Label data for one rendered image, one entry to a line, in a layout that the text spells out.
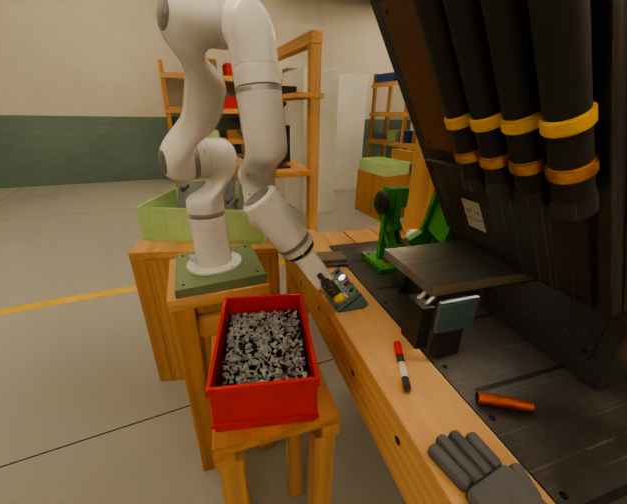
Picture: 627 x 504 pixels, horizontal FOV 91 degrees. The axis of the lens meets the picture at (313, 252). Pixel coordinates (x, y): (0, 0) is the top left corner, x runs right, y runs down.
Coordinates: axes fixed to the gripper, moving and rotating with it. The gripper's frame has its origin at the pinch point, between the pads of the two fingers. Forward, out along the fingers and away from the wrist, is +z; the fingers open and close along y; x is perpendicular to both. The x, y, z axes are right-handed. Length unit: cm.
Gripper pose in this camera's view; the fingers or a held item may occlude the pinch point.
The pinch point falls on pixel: (332, 289)
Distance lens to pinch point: 81.6
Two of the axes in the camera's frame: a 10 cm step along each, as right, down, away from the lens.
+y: 2.9, 4.0, -8.7
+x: 7.9, -6.1, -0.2
